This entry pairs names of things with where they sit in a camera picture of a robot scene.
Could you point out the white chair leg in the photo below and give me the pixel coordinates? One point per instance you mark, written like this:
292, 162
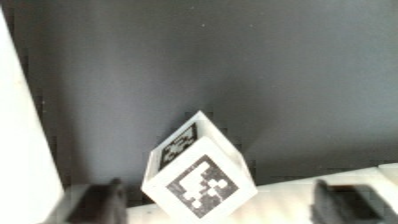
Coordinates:
198, 180

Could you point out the white L-shaped border wall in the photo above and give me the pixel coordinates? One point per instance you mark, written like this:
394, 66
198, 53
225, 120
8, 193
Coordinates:
31, 188

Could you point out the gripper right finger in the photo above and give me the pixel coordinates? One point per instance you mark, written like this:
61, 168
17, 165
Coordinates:
349, 204

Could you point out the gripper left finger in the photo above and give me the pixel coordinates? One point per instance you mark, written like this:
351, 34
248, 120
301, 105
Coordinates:
101, 208

